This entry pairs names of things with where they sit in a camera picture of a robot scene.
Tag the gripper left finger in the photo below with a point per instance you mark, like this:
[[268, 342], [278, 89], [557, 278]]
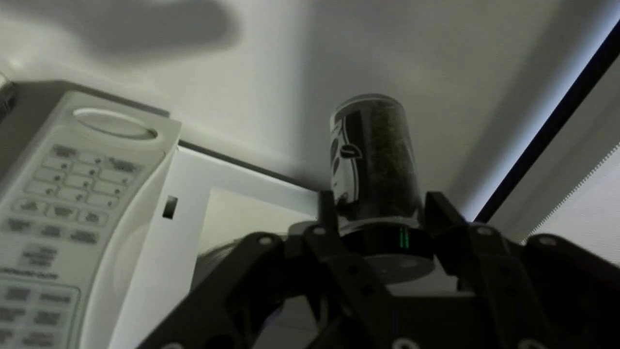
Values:
[[252, 281]]

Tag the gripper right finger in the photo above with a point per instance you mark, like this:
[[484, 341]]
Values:
[[533, 291]]

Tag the spice bottle with black lid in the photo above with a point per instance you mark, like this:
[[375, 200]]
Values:
[[375, 160]]

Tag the white microwave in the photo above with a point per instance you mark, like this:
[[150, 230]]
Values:
[[72, 203]]

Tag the window with white blind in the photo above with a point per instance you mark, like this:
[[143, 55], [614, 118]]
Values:
[[571, 160]]

